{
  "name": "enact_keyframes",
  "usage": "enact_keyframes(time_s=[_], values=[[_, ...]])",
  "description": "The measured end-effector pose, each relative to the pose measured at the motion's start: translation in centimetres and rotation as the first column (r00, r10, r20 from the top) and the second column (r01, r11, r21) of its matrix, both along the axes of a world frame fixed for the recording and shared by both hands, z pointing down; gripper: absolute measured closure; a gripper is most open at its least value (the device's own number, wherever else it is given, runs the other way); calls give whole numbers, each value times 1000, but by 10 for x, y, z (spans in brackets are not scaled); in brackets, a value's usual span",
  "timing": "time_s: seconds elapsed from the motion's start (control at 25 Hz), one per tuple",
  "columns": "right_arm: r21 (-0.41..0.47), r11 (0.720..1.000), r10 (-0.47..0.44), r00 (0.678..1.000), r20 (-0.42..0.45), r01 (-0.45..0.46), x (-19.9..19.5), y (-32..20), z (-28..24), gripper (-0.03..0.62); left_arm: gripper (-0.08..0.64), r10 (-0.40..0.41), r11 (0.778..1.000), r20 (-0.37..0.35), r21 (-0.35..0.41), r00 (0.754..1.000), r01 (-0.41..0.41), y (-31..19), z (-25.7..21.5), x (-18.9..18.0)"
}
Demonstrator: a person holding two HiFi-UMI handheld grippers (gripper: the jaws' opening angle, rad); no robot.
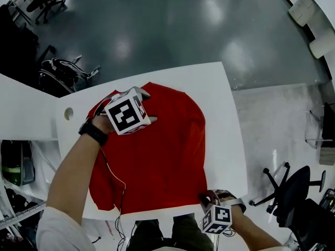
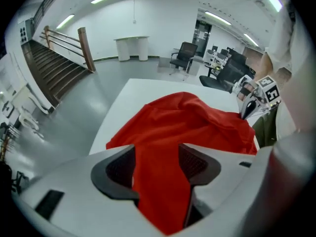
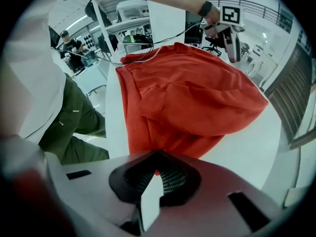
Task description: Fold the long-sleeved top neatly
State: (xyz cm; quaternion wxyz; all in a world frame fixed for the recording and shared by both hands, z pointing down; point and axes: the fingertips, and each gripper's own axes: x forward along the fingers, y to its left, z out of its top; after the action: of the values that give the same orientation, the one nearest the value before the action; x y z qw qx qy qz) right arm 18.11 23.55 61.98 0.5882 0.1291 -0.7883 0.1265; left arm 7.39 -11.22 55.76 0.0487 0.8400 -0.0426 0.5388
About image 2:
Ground brown wooden newel post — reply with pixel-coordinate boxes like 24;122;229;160
77;27;96;73

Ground wooden stair handrail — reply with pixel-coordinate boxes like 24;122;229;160
39;25;86;59

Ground person's right hand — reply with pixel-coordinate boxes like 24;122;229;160
237;82;260;102

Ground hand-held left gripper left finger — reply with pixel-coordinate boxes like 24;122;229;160
21;144;158;237

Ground dark double door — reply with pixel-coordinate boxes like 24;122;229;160
192;19;212;59

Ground white curved console table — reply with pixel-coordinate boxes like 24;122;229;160
113;35;150;62

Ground red shirt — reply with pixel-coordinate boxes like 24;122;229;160
106;91;259;236

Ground person's green trousers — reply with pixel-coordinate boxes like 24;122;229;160
251;107;278;149

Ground white ornate dressing table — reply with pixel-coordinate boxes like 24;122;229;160
11;82;50;116

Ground black swivel office chair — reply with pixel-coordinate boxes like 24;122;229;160
199;58;250;93

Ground black chrome-frame visitor chair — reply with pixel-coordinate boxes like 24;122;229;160
169;41;198;81

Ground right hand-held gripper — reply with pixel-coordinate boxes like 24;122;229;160
233;74;282;120

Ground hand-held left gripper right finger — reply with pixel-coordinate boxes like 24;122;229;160
178;143;257;229

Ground dark wooden staircase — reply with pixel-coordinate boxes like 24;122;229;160
21;39;89;108

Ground person's right forearm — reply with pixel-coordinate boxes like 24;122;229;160
260;52;293;85

